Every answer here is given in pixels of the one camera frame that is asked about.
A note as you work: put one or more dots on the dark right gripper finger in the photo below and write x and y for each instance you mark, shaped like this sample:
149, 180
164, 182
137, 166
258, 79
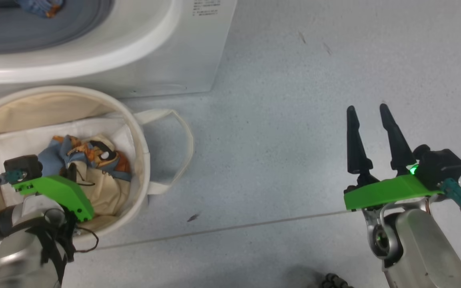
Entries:
396, 144
355, 144

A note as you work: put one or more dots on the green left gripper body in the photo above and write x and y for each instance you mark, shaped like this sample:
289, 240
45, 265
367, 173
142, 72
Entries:
58, 190

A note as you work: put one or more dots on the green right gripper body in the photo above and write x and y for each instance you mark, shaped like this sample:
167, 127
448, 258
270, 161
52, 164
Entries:
390, 192

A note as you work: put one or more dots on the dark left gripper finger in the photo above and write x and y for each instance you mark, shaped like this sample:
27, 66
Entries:
72, 171

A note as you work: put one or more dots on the cream and blue printed garment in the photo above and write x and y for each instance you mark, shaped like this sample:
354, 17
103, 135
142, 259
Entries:
106, 188

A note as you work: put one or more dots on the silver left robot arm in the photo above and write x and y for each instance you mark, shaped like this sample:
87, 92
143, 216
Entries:
18, 248

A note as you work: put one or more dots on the cream canvas laundry basket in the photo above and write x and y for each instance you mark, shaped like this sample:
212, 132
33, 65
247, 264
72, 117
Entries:
140, 140

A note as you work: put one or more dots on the white washing machine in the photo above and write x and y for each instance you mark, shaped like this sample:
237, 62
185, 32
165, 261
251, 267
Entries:
154, 52

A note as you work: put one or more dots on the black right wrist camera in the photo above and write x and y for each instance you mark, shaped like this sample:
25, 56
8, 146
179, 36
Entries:
440, 166

